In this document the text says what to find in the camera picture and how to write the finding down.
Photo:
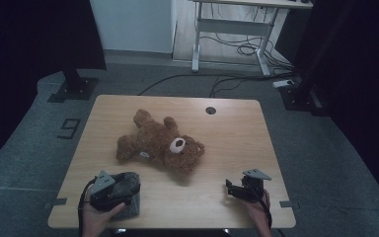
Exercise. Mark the white power strip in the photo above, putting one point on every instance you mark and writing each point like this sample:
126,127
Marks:
283,83

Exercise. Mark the person's right hand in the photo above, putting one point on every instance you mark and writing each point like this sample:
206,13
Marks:
260,214

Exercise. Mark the grey tape strip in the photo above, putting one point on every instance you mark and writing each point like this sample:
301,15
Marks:
287,204
57,201

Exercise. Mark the person's left hand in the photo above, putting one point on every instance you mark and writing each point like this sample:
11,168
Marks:
95,220

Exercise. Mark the white panel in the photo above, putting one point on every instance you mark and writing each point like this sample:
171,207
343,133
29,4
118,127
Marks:
131,26

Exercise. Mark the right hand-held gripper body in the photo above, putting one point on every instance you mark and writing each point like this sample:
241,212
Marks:
253,189

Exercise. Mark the dark curtain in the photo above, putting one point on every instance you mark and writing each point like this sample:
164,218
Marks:
29,49
358,65

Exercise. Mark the grey fluffy cloth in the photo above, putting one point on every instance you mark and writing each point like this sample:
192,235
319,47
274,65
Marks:
131,207

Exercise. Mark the black stand with dark base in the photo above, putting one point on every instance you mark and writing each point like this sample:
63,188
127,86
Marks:
302,98

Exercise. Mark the brown teddy bear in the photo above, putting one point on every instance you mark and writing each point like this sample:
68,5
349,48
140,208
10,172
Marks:
158,141

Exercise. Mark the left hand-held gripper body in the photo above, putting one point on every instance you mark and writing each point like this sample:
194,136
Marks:
105,197

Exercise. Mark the black stand with square base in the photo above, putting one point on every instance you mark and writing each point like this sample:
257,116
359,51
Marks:
75,87

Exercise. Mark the white metal frame desk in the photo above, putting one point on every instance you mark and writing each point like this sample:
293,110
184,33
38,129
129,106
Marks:
233,26

